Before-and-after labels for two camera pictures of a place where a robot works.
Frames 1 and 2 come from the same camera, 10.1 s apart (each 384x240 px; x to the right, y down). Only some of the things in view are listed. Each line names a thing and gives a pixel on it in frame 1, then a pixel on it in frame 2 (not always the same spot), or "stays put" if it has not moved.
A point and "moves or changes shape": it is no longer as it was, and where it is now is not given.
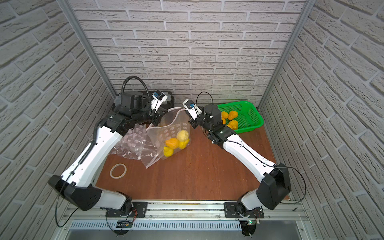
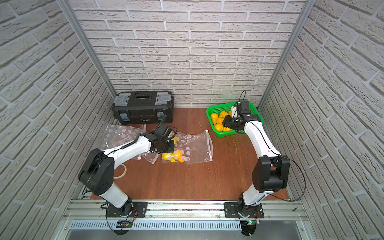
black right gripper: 193,123 → 228,123
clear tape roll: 123,174 stays put
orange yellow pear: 173,143 moves or changes shape
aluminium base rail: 91,215 stays put
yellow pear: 224,115 stays put
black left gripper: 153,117 → 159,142
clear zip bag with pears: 173,133 → 188,148
